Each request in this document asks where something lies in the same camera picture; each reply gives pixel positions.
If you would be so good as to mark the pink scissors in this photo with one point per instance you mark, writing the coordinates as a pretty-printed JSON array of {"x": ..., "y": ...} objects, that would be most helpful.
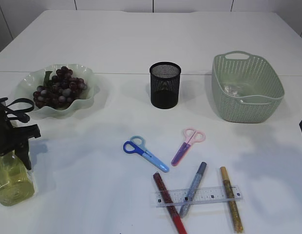
[{"x": 191, "y": 136}]

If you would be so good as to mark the clear plastic sheet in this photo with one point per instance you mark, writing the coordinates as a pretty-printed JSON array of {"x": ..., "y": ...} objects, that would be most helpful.
[{"x": 232, "y": 90}]

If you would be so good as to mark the black mesh pen holder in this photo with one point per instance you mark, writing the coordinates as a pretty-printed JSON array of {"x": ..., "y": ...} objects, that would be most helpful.
[{"x": 165, "y": 83}]

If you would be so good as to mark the green woven plastic basket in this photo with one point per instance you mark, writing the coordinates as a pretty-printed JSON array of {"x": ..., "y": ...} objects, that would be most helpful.
[{"x": 261, "y": 88}]

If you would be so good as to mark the silver glitter pen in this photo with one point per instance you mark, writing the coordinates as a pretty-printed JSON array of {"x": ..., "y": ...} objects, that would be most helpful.
[{"x": 192, "y": 190}]

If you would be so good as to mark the purple artificial grape bunch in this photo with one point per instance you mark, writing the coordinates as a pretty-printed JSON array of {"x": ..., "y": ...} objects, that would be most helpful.
[{"x": 60, "y": 90}]

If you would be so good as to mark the gold glitter pen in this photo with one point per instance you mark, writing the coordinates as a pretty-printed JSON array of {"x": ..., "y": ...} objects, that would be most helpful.
[{"x": 233, "y": 209}]

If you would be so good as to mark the clear plastic ruler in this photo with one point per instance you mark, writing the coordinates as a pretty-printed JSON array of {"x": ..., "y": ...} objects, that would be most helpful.
[{"x": 202, "y": 196}]

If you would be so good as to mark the blue scissors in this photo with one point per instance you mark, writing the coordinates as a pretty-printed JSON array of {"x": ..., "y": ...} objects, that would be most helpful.
[{"x": 137, "y": 145}]

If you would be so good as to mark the red glitter pen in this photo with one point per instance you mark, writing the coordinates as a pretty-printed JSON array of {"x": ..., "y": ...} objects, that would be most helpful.
[{"x": 167, "y": 199}]

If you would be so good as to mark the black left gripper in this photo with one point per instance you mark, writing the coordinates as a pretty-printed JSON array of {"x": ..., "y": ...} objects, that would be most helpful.
[{"x": 16, "y": 139}]

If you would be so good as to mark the yellow tea bottle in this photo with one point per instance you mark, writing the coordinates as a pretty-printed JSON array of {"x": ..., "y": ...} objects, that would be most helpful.
[{"x": 16, "y": 182}]

